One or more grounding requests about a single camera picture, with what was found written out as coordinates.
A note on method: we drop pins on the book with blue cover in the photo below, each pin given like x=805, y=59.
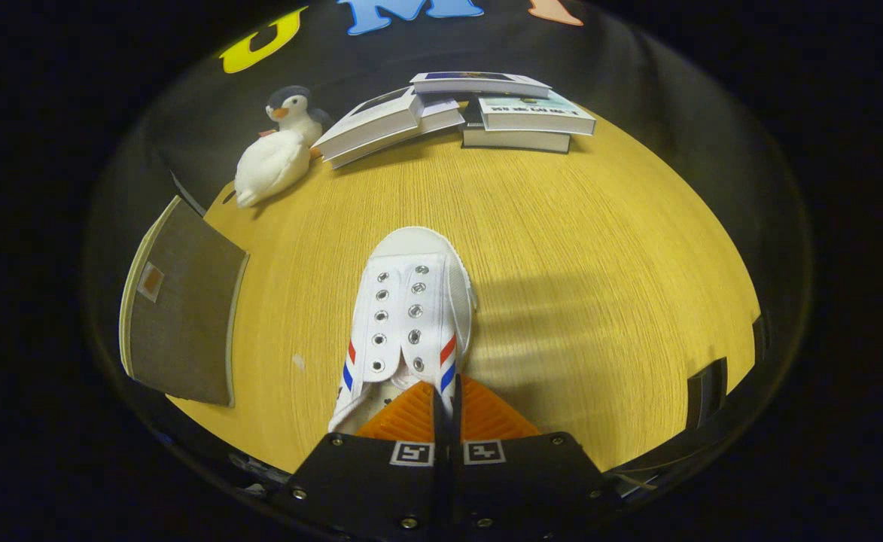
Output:
x=479, y=84

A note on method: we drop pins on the white striped canvas shoe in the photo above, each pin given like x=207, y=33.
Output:
x=411, y=256

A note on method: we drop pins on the dark cover book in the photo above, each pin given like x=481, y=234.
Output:
x=516, y=141

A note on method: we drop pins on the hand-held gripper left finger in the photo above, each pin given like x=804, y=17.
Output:
x=381, y=482

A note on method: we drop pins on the white plush toy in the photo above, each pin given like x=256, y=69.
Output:
x=272, y=165

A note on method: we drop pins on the grey fabric storage box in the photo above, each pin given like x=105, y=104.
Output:
x=185, y=316

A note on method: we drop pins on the book with teal cover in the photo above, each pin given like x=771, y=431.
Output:
x=531, y=120

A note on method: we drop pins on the penguin plush toy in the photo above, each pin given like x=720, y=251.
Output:
x=302, y=128

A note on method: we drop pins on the lavender cover book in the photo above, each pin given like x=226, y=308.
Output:
x=441, y=105

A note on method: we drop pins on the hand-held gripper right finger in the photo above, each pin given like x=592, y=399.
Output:
x=524, y=482

